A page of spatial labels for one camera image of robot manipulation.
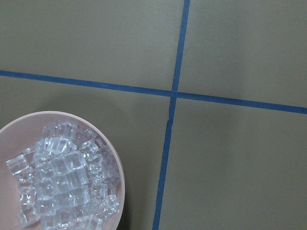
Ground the pink bowl of ice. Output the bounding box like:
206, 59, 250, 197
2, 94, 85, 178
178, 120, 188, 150
0, 111, 125, 230

